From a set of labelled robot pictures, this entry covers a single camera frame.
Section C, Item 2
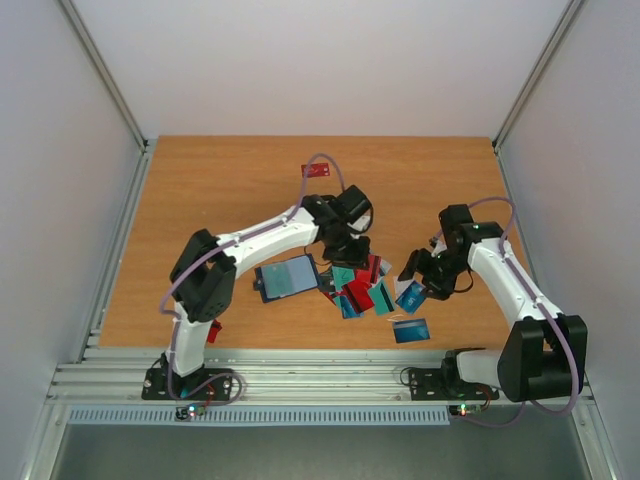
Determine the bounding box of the teal card black stripe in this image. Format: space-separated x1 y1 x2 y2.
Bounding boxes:
368 280 395 316

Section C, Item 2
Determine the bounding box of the blue VIP card right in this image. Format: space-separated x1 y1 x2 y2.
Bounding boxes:
396 281 426 314

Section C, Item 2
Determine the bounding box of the dark blue card holder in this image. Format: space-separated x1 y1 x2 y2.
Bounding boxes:
253 254 320 303

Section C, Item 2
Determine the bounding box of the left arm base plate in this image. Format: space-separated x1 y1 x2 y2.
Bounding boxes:
141 366 237 401

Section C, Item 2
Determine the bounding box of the teal card front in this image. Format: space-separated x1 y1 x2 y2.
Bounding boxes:
262 263 292 298

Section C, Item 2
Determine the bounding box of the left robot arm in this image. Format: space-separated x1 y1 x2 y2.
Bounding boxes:
158 185 373 400

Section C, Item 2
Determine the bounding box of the grey cable duct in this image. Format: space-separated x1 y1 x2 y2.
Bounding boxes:
68 405 450 427

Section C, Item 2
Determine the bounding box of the red card pile centre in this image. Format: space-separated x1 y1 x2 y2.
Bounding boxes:
365 254 381 285

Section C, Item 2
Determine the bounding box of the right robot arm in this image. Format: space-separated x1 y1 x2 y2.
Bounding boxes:
398 204 588 411

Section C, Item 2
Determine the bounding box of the teal card pile left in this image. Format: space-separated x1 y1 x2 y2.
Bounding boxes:
331 266 355 292

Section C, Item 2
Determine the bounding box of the white card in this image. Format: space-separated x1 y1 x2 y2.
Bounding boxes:
393 276 411 299

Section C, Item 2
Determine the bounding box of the lone red card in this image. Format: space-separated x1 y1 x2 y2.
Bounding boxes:
301 162 331 178

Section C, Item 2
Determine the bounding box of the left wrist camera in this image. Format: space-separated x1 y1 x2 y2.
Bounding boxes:
349 211 373 235

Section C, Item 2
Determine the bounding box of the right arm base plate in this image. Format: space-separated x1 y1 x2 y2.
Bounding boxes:
406 367 499 402

